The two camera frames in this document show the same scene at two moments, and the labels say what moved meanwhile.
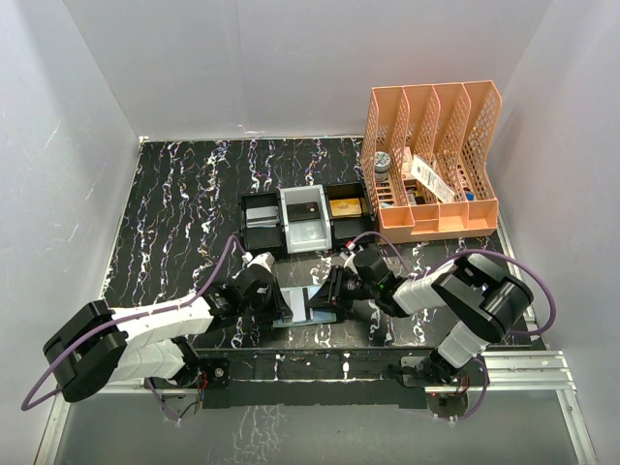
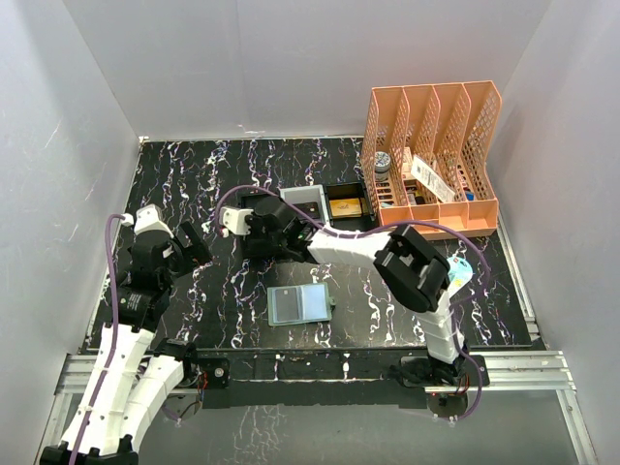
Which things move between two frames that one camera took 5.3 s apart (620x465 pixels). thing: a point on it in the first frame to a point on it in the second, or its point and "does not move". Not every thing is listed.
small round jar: x=382 y=166 does not move
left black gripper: x=277 y=307 to x=196 y=252
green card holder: x=294 y=296 does not move
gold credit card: x=345 y=207 does not move
